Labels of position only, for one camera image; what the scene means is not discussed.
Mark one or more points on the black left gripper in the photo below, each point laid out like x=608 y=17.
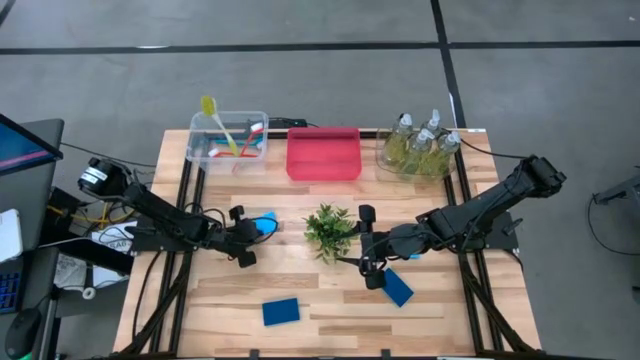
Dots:
x=242 y=235

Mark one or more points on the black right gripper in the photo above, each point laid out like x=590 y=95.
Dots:
x=395 y=245

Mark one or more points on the red dish brush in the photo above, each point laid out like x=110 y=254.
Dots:
x=248 y=142
x=213 y=152

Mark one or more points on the blue and red toothbrushes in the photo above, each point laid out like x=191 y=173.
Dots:
x=222 y=142

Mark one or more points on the clear pump soap bottle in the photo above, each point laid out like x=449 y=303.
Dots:
x=397 y=145
x=433 y=120
x=445 y=157
x=417 y=155

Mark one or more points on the yellow-green dish brush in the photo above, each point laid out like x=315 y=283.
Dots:
x=208 y=105

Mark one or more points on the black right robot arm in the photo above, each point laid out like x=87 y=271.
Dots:
x=475 y=210

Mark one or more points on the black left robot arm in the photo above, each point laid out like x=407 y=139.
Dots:
x=160 y=214

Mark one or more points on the green plant in white pot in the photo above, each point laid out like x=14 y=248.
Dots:
x=327 y=235

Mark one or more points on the red plastic bin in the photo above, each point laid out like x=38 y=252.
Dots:
x=324 y=155

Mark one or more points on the clear rounded plastic bin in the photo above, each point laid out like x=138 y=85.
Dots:
x=380 y=150

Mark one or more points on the clear rectangular plastic bin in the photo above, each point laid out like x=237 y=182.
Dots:
x=200 y=145

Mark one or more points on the black power adapter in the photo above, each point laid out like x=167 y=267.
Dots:
x=287 y=123

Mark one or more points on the white printed label sheet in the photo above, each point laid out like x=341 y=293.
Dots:
x=112 y=240

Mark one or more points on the white tape roll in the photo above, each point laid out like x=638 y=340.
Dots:
x=89 y=293

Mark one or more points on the white plastic bag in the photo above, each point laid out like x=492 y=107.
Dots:
x=70 y=272

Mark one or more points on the grey computer desk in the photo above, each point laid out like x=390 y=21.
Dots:
x=35 y=200

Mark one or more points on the white paper pad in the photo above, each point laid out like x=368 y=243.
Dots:
x=10 y=235

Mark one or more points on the black computer monitor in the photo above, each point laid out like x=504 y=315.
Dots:
x=20 y=147

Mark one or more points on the black backlit keyboard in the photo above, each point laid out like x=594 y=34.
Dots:
x=9 y=292

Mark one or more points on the black computer mouse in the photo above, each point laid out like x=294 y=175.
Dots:
x=22 y=332

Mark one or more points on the grey stand base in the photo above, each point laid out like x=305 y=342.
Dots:
x=625 y=190

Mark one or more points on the black aluminium table frame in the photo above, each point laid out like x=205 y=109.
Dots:
x=277 y=134

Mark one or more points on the black frame clamp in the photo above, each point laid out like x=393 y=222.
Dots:
x=386 y=354
x=255 y=354

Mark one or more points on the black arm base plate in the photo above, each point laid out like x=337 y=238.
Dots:
x=145 y=245
x=500 y=240

